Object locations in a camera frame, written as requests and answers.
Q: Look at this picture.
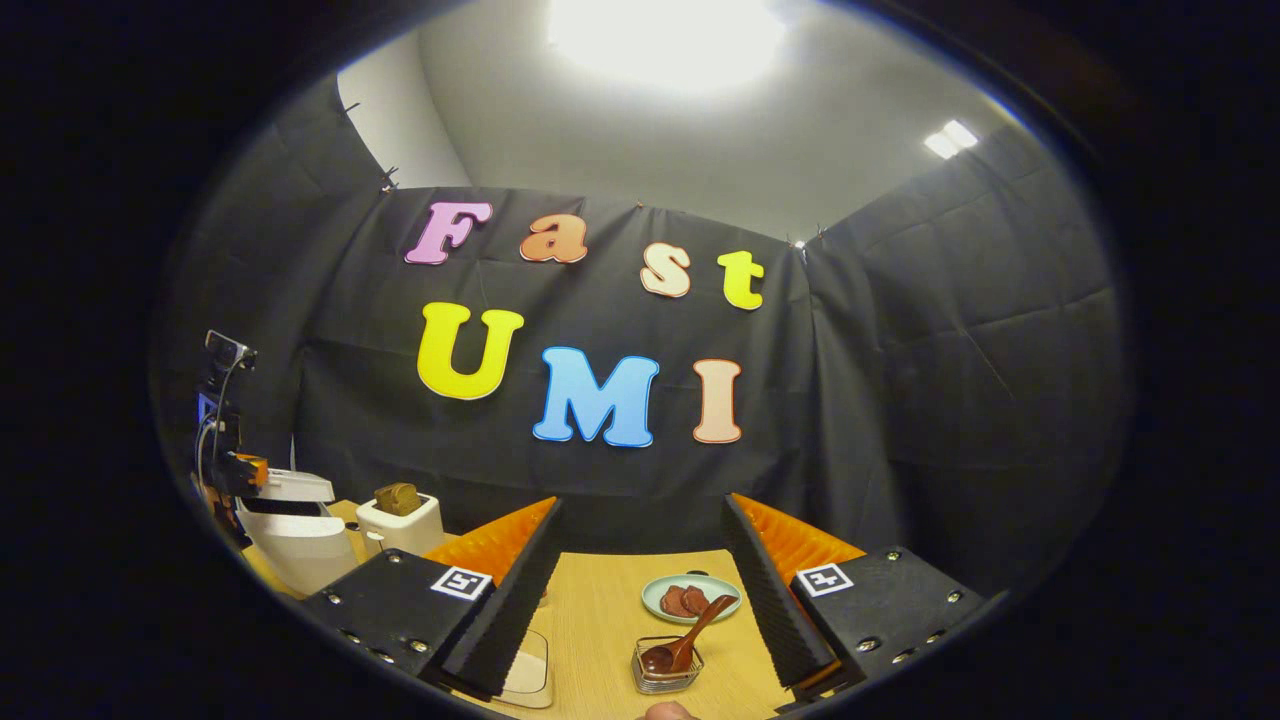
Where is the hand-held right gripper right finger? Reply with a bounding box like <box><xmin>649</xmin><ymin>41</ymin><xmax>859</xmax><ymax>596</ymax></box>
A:
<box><xmin>722</xmin><ymin>492</ymin><xmax>991</xmax><ymax>701</ymax></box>

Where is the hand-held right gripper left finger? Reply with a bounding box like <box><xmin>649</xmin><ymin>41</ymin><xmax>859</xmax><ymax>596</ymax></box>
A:
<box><xmin>300</xmin><ymin>497</ymin><xmax>564</xmax><ymax>699</ymax></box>

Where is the clear rice container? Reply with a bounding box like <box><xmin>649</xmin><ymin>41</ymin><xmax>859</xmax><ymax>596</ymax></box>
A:
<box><xmin>497</xmin><ymin>628</ymin><xmax>554</xmax><ymax>710</ymax></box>

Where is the white rice cooker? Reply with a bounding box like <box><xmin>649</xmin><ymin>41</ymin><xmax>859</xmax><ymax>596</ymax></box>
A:
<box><xmin>236</xmin><ymin>468</ymin><xmax>361</xmax><ymax>597</ymax></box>

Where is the dark wooden spoon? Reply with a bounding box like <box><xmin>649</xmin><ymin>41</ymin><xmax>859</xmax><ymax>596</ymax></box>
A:
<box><xmin>640</xmin><ymin>594</ymin><xmax>739</xmax><ymax>676</ymax></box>

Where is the light green plate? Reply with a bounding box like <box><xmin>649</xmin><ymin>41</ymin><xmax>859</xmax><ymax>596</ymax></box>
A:
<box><xmin>641</xmin><ymin>573</ymin><xmax>743</xmax><ymax>626</ymax></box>

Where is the white toaster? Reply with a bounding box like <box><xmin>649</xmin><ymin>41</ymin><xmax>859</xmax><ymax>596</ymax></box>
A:
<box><xmin>356</xmin><ymin>492</ymin><xmax>445</xmax><ymax>559</ymax></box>

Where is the black backdrop cloth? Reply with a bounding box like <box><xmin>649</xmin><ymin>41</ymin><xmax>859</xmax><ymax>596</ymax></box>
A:
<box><xmin>150</xmin><ymin>75</ymin><xmax>1136</xmax><ymax>601</ymax></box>

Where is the small ceiling light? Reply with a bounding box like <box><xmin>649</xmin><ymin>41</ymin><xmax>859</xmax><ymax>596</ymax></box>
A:
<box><xmin>924</xmin><ymin>119</ymin><xmax>979</xmax><ymax>160</ymax></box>

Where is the large ceiling light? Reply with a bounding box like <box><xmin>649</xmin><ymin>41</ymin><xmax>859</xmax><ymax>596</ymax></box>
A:
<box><xmin>548</xmin><ymin>0</ymin><xmax>789</xmax><ymax>93</ymax></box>

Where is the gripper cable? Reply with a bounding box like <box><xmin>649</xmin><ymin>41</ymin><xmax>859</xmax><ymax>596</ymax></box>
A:
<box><xmin>196</xmin><ymin>350</ymin><xmax>247</xmax><ymax>486</ymax></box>

